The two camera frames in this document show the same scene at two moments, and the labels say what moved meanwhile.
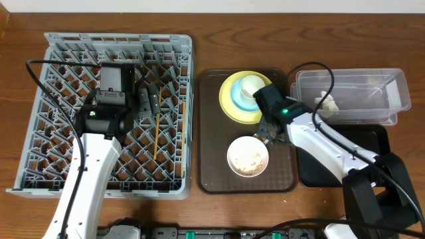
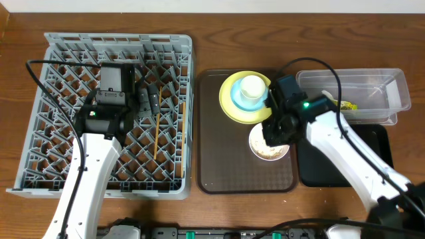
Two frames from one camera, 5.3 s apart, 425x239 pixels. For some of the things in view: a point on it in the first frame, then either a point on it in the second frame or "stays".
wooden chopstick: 157,127 stays
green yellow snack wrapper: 265,141 to 344,105
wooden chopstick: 183,138 stays
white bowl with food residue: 248,157 to 259,147
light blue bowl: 241,101 stays
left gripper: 148,102 stays
